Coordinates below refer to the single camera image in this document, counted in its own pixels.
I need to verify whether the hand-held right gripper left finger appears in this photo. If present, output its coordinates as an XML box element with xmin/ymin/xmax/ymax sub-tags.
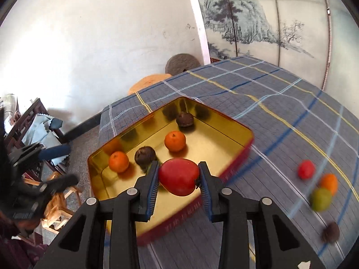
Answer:
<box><xmin>34</xmin><ymin>160</ymin><xmax>160</xmax><ymax>269</ymax></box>

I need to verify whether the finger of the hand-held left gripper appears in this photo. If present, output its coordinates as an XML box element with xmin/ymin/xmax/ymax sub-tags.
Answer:
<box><xmin>8</xmin><ymin>143</ymin><xmax>71</xmax><ymax>169</ymax></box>
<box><xmin>21</xmin><ymin>174</ymin><xmax>79</xmax><ymax>202</ymax></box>

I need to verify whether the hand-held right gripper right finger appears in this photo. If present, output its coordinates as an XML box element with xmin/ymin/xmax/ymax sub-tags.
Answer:
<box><xmin>198</xmin><ymin>161</ymin><xmax>327</xmax><ymax>269</ymax></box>

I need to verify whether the red apple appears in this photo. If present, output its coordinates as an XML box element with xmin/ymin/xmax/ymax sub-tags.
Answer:
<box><xmin>298</xmin><ymin>160</ymin><xmax>316</xmax><ymax>180</ymax></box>
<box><xmin>158</xmin><ymin>158</ymin><xmax>200</xmax><ymax>197</ymax></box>

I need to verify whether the brown passion fruit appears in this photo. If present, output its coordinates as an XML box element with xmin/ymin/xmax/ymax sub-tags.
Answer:
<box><xmin>176</xmin><ymin>111</ymin><xmax>195</xmax><ymax>127</ymax></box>
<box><xmin>134</xmin><ymin>146</ymin><xmax>156</xmax><ymax>169</ymax></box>
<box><xmin>322</xmin><ymin>222</ymin><xmax>340</xmax><ymax>243</ymax></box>

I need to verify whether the orange tangerine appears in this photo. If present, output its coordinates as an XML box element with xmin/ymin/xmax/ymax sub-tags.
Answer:
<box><xmin>320</xmin><ymin>174</ymin><xmax>338</xmax><ymax>196</ymax></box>
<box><xmin>108</xmin><ymin>151</ymin><xmax>130</xmax><ymax>173</ymax></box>
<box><xmin>164</xmin><ymin>130</ymin><xmax>187</xmax><ymax>152</ymax></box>

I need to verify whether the red tin box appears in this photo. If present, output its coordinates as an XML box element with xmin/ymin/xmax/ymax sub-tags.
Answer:
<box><xmin>88</xmin><ymin>96</ymin><xmax>254</xmax><ymax>247</ymax></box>

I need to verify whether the pale blue cloth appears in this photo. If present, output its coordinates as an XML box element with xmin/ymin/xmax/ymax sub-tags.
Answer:
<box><xmin>22</xmin><ymin>113</ymin><xmax>70</xmax><ymax>164</ymax></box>

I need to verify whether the light wooden stool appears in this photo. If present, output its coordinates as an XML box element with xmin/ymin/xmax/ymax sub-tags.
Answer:
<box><xmin>22</xmin><ymin>171</ymin><xmax>85</xmax><ymax>236</ymax></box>

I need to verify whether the dark wooden chair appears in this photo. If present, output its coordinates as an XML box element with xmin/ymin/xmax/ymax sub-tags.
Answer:
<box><xmin>3</xmin><ymin>98</ymin><xmax>70</xmax><ymax>174</ymax></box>

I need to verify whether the dark red cloth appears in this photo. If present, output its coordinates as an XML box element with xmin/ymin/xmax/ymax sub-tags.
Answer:
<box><xmin>0</xmin><ymin>216</ymin><xmax>48</xmax><ymax>269</ymax></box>

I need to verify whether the round woven straw cushion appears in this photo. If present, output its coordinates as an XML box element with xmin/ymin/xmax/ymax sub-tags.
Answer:
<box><xmin>128</xmin><ymin>73</ymin><xmax>172</xmax><ymax>96</ymax></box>

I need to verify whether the green tangerine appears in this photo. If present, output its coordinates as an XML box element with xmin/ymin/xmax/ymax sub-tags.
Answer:
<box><xmin>310</xmin><ymin>188</ymin><xmax>333</xmax><ymax>212</ymax></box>

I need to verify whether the round grey stone disc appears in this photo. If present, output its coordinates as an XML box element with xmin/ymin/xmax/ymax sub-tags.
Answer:
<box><xmin>165</xmin><ymin>54</ymin><xmax>200</xmax><ymax>76</ymax></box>

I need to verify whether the landscape painted folding screen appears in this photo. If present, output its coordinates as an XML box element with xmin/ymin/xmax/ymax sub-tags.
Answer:
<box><xmin>192</xmin><ymin>0</ymin><xmax>359</xmax><ymax>90</ymax></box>

